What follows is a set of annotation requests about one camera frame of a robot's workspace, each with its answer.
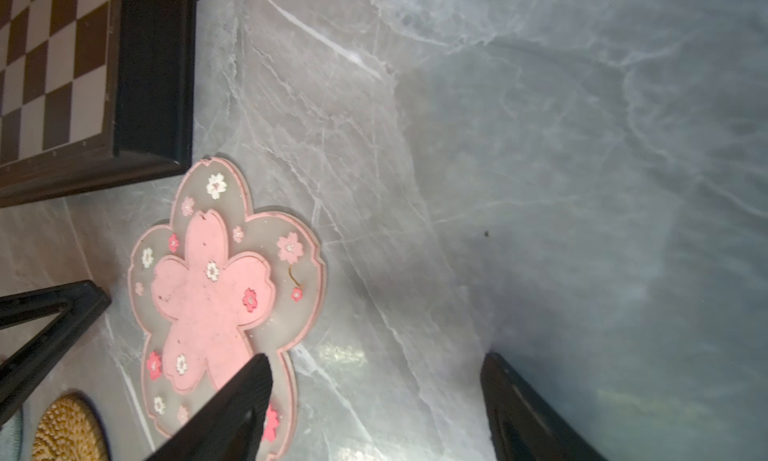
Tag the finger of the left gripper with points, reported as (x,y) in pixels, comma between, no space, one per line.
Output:
(73,307)

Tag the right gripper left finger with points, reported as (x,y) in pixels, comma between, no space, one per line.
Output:
(230,425)

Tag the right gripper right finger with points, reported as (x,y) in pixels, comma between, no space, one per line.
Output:
(522,424)

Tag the tan rattan round coaster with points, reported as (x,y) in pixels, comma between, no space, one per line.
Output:
(70,430)

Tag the pink flower coaster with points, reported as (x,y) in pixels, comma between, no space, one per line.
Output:
(216,285)

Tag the blue woven round coaster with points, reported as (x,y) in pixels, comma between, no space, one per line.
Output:
(11,437)

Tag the brown white chessboard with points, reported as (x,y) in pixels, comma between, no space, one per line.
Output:
(94,94)

